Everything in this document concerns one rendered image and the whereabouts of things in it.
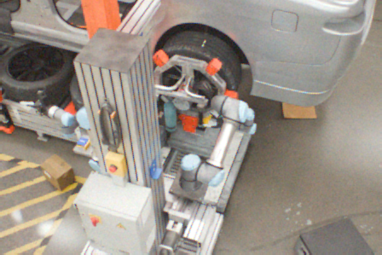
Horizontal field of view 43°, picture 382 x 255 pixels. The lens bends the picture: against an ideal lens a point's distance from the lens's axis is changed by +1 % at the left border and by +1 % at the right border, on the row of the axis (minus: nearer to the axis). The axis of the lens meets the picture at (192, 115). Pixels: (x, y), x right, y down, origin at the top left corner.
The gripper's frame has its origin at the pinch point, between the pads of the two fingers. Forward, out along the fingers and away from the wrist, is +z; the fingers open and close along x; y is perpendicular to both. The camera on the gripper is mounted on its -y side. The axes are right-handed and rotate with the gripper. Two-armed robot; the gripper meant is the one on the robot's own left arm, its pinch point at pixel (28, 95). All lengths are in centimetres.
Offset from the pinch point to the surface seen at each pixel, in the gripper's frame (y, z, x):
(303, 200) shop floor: 108, -156, 124
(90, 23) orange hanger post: -37, -14, 44
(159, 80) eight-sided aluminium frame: 24, -35, 89
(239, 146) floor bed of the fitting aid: 104, -85, 144
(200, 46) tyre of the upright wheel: -8, -59, 106
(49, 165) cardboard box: 103, 28, 27
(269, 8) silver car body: -47, -100, 118
